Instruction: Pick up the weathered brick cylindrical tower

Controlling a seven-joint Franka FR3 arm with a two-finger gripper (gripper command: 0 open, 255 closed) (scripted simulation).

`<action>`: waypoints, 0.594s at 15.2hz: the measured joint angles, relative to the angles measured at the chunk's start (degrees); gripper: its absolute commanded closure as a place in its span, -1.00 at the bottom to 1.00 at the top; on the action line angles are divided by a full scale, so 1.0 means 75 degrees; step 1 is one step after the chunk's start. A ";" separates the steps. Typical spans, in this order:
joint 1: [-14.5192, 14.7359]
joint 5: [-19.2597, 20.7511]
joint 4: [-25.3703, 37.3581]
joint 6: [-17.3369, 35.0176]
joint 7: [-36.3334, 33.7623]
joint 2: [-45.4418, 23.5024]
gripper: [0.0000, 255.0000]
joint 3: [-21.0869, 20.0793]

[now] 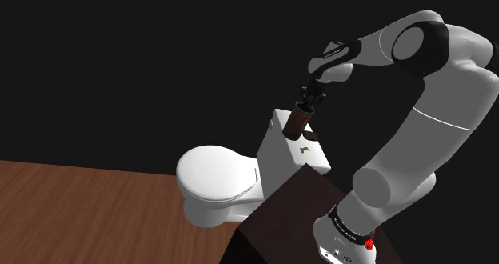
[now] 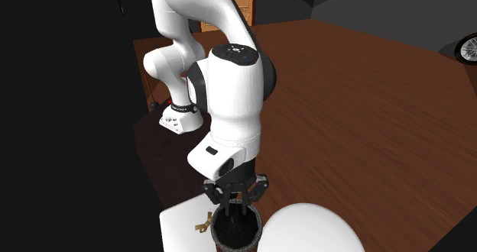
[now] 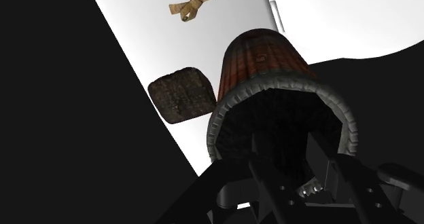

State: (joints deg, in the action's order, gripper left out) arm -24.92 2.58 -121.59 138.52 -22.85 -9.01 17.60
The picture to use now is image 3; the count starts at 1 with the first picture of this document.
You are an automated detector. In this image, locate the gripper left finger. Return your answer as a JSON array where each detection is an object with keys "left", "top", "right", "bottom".
[{"left": 155, "top": 130, "right": 310, "bottom": 224}]

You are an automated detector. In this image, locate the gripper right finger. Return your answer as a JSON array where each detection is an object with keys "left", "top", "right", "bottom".
[{"left": 306, "top": 130, "right": 424, "bottom": 224}]

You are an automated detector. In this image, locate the red-brown woven basket grey rim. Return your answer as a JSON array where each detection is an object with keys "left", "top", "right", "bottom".
[{"left": 206, "top": 28, "right": 359, "bottom": 198}]

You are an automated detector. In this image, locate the dark brown square block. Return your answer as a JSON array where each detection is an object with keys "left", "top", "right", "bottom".
[{"left": 147, "top": 67, "right": 218, "bottom": 125}]

